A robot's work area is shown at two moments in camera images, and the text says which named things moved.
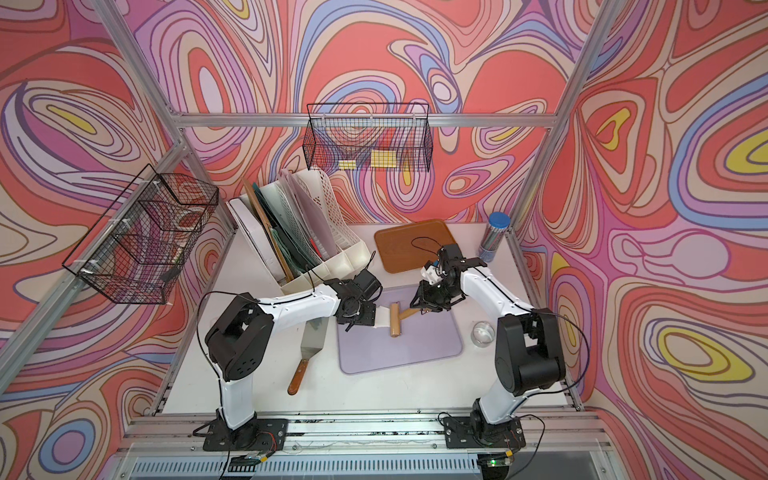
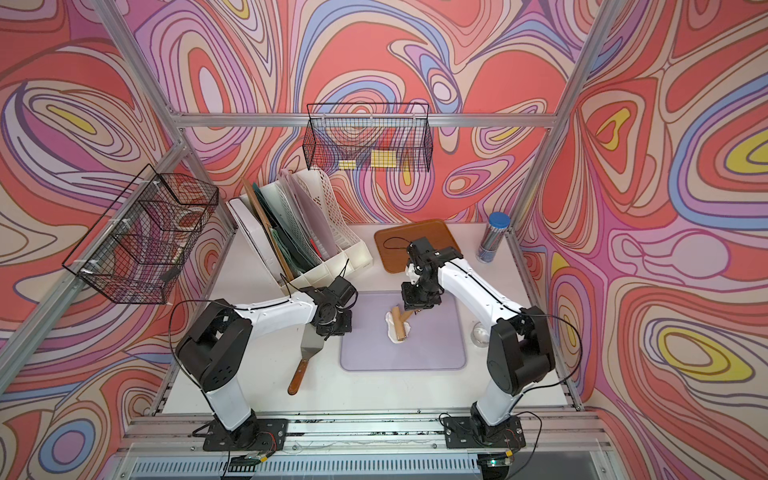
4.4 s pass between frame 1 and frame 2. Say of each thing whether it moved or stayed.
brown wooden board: stayed
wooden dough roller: moved
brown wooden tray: stayed
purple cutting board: moved
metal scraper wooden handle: stayed
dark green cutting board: stayed
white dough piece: moved
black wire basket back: stayed
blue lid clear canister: stayed
